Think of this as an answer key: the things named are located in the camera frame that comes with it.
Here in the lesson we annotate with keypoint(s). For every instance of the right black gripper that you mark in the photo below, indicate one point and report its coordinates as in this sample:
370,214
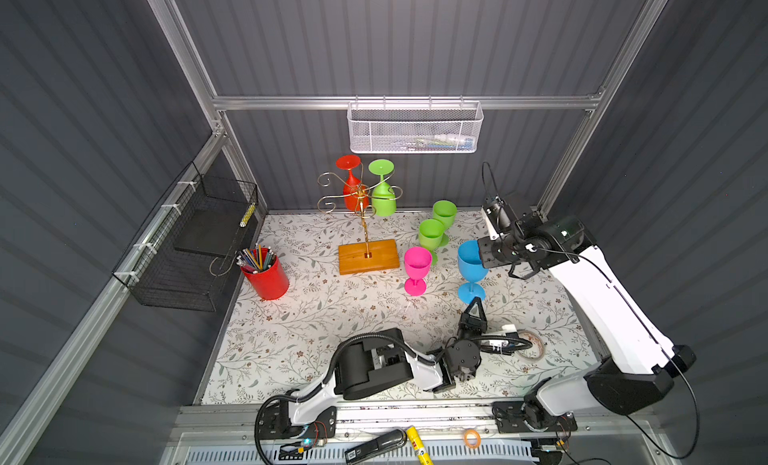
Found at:
485,259

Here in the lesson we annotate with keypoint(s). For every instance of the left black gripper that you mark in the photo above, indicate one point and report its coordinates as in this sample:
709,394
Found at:
474,327

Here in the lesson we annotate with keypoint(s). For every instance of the blue wine glass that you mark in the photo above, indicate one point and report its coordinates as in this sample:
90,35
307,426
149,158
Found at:
472,270

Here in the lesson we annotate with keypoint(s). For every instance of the green wine glass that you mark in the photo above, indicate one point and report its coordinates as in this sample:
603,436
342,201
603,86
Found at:
445,212
383,196
431,233

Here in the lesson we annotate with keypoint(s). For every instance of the pink wine glass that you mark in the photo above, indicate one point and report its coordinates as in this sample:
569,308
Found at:
417,262

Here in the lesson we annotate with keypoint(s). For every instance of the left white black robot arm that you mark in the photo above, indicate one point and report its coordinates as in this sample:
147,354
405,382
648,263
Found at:
371,363

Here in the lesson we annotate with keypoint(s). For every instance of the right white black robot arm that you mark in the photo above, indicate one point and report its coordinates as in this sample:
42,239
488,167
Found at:
641,364

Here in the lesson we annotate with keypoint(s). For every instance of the red wine glass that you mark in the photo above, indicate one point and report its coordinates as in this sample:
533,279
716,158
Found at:
351,183

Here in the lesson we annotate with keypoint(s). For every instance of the clear tape roll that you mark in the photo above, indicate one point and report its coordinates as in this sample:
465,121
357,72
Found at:
538,349

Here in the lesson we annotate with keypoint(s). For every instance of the yellow glue tube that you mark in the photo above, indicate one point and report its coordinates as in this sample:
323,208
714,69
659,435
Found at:
418,446

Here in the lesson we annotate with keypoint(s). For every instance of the black stapler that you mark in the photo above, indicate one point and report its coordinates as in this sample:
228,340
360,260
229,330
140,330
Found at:
375,447

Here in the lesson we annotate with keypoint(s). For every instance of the red pencil cup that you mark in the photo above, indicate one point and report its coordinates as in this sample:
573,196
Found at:
263,270

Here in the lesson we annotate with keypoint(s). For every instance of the yellow marker in black basket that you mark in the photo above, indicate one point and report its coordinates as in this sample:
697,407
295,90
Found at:
247,215

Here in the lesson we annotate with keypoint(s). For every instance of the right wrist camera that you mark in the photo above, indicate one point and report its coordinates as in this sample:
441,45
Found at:
499,217

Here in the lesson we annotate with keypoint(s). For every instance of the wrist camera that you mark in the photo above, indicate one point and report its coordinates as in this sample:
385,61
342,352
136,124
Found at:
499,217
507,341

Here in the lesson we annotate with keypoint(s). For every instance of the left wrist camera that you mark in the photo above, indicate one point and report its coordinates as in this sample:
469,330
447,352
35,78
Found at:
507,341

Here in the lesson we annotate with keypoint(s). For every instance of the wooden base wire glass rack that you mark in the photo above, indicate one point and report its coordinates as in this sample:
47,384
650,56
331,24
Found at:
366,255

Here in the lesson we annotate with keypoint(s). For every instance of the white wire wall basket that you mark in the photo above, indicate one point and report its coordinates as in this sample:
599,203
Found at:
414,126

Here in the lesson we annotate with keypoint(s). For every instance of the black wire wall basket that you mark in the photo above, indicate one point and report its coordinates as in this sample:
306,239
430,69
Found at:
185,257

